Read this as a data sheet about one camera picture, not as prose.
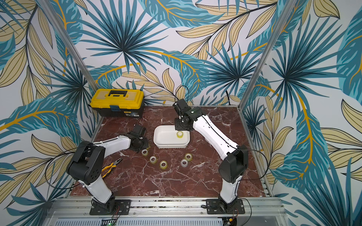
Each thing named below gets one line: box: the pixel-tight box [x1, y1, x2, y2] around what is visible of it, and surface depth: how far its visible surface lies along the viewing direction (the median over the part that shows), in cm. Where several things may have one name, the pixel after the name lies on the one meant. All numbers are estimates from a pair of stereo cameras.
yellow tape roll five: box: [184, 152, 193, 162], surface depth 93 cm
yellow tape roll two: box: [141, 148, 149, 157], surface depth 94 cm
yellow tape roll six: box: [176, 130, 184, 139], surface depth 102 cm
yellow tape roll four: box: [159, 160, 168, 170], surface depth 90 cm
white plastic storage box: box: [153, 124, 191, 149], surface depth 102 cm
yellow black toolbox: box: [90, 88, 145, 118], surface depth 103 cm
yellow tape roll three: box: [149, 155, 157, 164], surface depth 92 cm
